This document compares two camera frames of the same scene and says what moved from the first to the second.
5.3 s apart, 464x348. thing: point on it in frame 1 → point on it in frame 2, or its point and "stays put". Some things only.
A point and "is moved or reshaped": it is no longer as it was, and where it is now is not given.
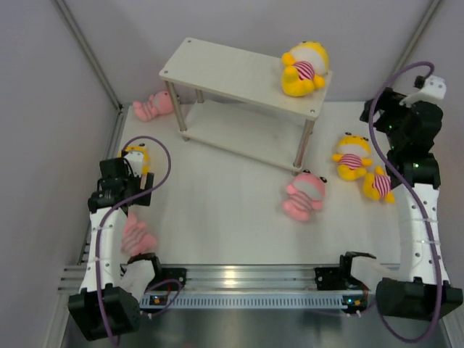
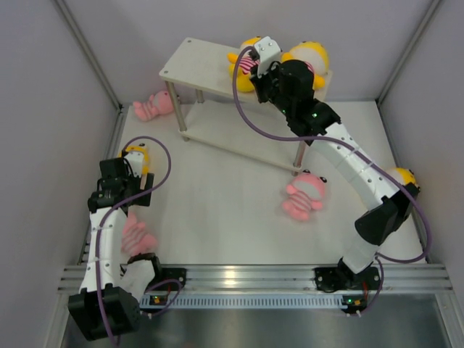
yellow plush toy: (145, 162) stays put
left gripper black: (141, 200) stays put
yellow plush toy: (352, 155) is moved or reshaped
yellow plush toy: (304, 67) stays put
